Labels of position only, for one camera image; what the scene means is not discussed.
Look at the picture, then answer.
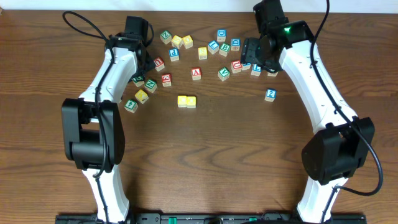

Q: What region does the yellow C block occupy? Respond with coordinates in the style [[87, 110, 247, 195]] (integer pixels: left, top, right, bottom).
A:
[[177, 95, 187, 108]]

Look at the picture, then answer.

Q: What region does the yellow O block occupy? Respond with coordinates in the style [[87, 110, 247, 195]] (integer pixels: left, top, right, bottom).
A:
[[187, 96, 197, 108]]

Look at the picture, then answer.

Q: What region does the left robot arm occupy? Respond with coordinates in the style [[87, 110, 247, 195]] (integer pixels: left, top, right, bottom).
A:
[[62, 16, 155, 223]]

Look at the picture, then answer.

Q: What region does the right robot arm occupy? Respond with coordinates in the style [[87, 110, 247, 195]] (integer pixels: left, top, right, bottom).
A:
[[241, 0, 375, 223]]

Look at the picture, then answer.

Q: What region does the red U block left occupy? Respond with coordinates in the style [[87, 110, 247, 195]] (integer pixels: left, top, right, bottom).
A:
[[154, 57, 165, 72]]

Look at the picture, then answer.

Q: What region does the red u block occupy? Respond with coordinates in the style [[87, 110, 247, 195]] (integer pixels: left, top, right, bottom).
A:
[[154, 57, 165, 72], [231, 60, 243, 73]]

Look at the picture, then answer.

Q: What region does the blue I block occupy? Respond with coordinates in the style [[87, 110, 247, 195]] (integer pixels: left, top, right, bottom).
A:
[[242, 63, 251, 70]]

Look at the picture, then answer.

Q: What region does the green R block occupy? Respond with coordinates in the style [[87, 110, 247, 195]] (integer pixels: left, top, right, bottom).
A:
[[132, 76, 145, 87]]

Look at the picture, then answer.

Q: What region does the blue D block right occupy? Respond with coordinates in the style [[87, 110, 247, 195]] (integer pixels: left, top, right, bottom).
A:
[[231, 38, 241, 51]]

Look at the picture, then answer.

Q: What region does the blue d block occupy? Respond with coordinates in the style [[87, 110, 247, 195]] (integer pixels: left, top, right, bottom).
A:
[[231, 38, 241, 51], [216, 29, 226, 42]]

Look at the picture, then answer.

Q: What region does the blue L block lower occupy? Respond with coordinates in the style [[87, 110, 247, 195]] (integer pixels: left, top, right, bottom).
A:
[[251, 64, 262, 77]]

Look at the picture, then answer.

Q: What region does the blue l block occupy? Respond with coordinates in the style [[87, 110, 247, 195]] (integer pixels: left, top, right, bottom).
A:
[[208, 40, 220, 55], [251, 64, 262, 77]]

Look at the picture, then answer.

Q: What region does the green N block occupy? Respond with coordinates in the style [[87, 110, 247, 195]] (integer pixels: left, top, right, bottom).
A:
[[144, 79, 157, 93]]

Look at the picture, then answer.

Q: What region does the red U block centre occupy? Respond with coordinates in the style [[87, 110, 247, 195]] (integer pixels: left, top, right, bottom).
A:
[[231, 60, 243, 73]]

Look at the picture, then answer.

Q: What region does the red E block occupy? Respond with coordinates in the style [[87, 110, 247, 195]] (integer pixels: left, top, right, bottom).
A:
[[161, 73, 172, 87]]

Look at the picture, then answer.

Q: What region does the green B block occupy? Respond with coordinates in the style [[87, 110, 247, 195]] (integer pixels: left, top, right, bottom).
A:
[[219, 43, 231, 57]]

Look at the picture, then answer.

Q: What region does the blue P block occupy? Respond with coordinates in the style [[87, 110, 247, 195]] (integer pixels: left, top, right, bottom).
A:
[[169, 48, 180, 62]]

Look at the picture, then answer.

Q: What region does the green J block right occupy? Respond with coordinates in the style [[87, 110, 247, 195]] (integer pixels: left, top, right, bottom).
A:
[[267, 72, 278, 77]]

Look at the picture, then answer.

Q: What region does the yellow K block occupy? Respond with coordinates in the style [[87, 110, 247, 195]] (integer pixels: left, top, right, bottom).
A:
[[135, 90, 149, 104]]

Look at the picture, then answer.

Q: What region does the green Z block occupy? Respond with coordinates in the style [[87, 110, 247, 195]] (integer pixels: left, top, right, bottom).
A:
[[160, 30, 172, 45]]

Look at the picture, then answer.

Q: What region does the blue D block top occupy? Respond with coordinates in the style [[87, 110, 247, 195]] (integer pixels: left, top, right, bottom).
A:
[[216, 29, 226, 42]]

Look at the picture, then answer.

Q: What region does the yellow block upper left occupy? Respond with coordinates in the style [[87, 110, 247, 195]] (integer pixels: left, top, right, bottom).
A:
[[171, 35, 183, 49]]

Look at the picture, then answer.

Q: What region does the green V block centre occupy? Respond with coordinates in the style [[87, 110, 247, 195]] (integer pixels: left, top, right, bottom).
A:
[[218, 67, 231, 82]]

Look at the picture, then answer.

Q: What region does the blue L block upper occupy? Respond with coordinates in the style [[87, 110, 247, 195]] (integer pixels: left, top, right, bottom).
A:
[[208, 40, 220, 55]]

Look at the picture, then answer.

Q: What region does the green 4 block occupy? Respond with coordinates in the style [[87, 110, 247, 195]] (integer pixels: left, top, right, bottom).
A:
[[124, 100, 138, 113]]

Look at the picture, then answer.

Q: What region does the yellow block upper right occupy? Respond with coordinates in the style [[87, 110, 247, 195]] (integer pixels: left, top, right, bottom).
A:
[[182, 35, 193, 49]]

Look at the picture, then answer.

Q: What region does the blue 2 block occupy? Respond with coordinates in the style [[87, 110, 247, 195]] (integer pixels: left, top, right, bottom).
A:
[[264, 89, 277, 102]]

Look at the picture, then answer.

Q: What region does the yellow S block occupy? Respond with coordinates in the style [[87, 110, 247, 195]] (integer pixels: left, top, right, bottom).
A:
[[198, 47, 208, 60]]

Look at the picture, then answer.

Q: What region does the red A block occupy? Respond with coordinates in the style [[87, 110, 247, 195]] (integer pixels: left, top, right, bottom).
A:
[[192, 67, 201, 80]]

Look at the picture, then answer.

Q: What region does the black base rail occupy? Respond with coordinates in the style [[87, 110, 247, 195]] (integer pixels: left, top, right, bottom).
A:
[[55, 212, 367, 224]]

